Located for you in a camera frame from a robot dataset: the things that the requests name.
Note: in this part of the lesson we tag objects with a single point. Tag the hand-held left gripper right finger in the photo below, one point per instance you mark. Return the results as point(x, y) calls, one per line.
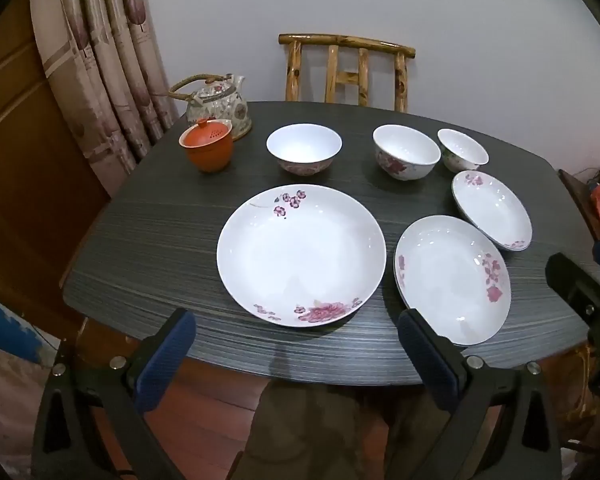
point(427, 360)

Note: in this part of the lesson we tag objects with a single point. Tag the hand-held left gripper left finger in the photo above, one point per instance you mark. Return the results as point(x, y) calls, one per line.
point(165, 360)

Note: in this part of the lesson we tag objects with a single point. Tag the medium white floral plate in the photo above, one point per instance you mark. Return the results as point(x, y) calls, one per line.
point(445, 280)

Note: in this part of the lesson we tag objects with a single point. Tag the small deep white floral plate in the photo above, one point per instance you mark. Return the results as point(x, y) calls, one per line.
point(490, 210)

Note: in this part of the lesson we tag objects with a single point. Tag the large white floral plate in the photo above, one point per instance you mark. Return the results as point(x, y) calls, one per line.
point(300, 260)

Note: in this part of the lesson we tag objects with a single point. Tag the small white floral bowl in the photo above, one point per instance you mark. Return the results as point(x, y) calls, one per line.
point(462, 147)

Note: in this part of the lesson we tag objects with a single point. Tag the large white floral bowl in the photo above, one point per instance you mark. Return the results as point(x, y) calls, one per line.
point(405, 147)
point(305, 145)

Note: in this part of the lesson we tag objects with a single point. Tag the person's olive trousers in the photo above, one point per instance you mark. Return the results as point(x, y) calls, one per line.
point(305, 435)

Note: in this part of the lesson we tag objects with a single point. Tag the blue patterned cloth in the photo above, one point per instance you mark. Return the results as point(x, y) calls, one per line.
point(10, 325)

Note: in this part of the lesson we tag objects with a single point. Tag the orange lidded tea cup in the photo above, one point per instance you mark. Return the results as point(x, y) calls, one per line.
point(207, 152)

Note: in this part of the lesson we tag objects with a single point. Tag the brown wooden door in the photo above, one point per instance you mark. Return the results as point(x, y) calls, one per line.
point(20, 160)

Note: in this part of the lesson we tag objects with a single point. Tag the floral ceramic teapot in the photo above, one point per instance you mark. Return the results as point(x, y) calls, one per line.
point(225, 107)

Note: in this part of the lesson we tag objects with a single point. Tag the beige patterned curtain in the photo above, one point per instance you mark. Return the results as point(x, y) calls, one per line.
point(95, 60)

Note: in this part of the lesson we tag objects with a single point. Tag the bamboo wooden chair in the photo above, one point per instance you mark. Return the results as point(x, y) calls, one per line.
point(345, 42)

